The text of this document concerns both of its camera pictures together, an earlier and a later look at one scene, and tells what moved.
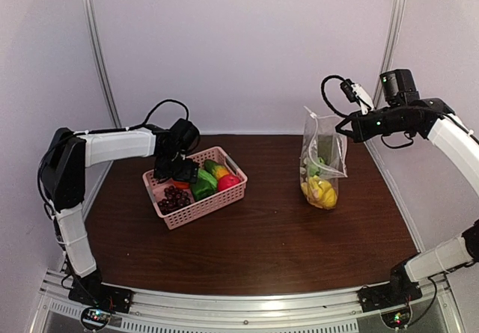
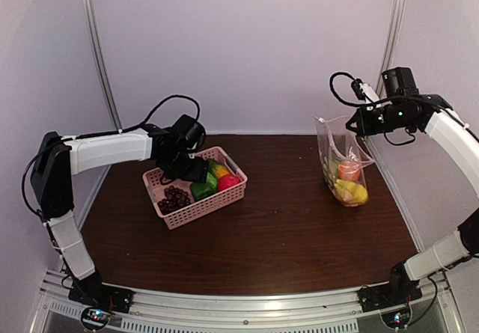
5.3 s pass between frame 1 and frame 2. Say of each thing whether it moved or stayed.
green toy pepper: stayed
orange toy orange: moved
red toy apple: stayed
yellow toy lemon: moved
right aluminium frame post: stayed
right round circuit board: stayed
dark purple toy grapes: stayed
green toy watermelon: moved
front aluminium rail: stayed
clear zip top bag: moved
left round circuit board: stayed
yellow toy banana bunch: moved
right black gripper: stayed
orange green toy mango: stayed
